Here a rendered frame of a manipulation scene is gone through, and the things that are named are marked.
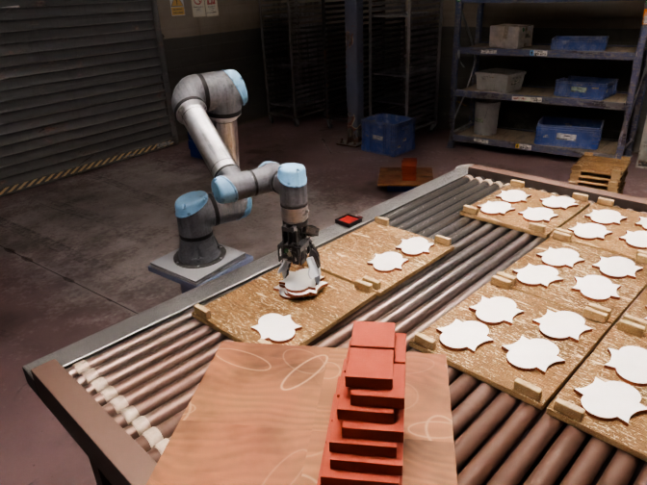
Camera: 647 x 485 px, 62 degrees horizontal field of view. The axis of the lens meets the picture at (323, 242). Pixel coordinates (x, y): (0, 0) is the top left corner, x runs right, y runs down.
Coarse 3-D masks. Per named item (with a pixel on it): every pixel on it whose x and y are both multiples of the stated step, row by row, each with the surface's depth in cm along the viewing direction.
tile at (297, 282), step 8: (296, 272) 165; (304, 272) 165; (288, 280) 161; (296, 280) 161; (304, 280) 161; (312, 280) 160; (320, 280) 161; (288, 288) 157; (296, 288) 157; (304, 288) 156; (312, 288) 157
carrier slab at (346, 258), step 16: (368, 224) 206; (336, 240) 194; (352, 240) 194; (368, 240) 193; (384, 240) 193; (400, 240) 192; (432, 240) 191; (320, 256) 183; (336, 256) 183; (352, 256) 182; (368, 256) 182; (416, 256) 180; (432, 256) 180; (336, 272) 172; (352, 272) 172; (368, 272) 172; (400, 272) 171; (416, 272) 173; (384, 288) 163
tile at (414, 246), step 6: (402, 240) 190; (408, 240) 190; (414, 240) 190; (420, 240) 189; (426, 240) 189; (396, 246) 185; (402, 246) 185; (408, 246) 185; (414, 246) 185; (420, 246) 185; (426, 246) 184; (402, 252) 182; (408, 252) 181; (414, 252) 181; (420, 252) 181; (426, 252) 181
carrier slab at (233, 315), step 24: (240, 288) 166; (264, 288) 165; (336, 288) 164; (192, 312) 155; (216, 312) 154; (240, 312) 154; (264, 312) 153; (288, 312) 153; (312, 312) 152; (336, 312) 152; (240, 336) 143; (312, 336) 142
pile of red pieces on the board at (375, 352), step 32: (352, 352) 81; (384, 352) 81; (352, 384) 77; (384, 384) 76; (352, 416) 77; (384, 416) 76; (352, 448) 76; (384, 448) 75; (320, 480) 80; (352, 480) 76; (384, 480) 75
